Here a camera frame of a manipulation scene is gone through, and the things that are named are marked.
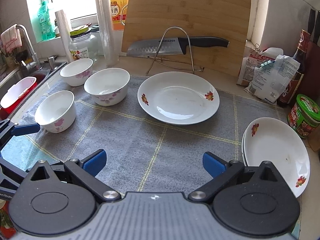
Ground white clipped food bag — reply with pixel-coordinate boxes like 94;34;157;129
245;55;300;105

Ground red white food bag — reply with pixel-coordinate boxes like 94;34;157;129
236;47;284;87

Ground green lid sauce jar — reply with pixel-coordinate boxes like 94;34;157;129
287;94;319;139

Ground black handled kitchen knife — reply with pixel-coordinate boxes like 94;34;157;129
126;36;229;57

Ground grey checked dish mat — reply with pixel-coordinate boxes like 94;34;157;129
1;76;301;230

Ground metal wire board stand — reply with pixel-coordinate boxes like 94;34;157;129
140;26;204;75

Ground pink checked dish cloth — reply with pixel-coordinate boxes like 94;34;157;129
1;24;22;53

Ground green dish soap bottle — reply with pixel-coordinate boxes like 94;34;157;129
37;0;55;41

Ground white floral bowl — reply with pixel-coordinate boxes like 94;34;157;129
60;58;93;87
84;68;131;106
35;90;76;133

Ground sink soap dispenser pump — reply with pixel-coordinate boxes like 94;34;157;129
43;55;58;70

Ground orange cooking wine jug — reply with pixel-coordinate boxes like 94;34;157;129
110;0;129;30

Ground steel kitchen faucet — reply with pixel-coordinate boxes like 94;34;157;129
15;24;42;73

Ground dark red knife block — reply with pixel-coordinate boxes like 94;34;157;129
299;11;319;100

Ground large white fruit plate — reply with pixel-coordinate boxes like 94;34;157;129
137;72;220;126

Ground bamboo cutting board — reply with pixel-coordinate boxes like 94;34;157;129
121;0;251;76

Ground white plastic strainer basket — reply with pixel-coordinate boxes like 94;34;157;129
1;76;37;114

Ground stainless steel sink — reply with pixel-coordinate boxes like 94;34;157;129
1;62;67;120

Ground short white plastic roll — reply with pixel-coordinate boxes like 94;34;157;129
55;10;74;63

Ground dark vinegar bottle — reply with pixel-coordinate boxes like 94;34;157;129
277;30;311;107

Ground glass jar with green lid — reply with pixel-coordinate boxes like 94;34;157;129
68;25;98;62

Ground red plastic basin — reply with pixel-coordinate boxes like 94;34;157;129
1;73;47;120

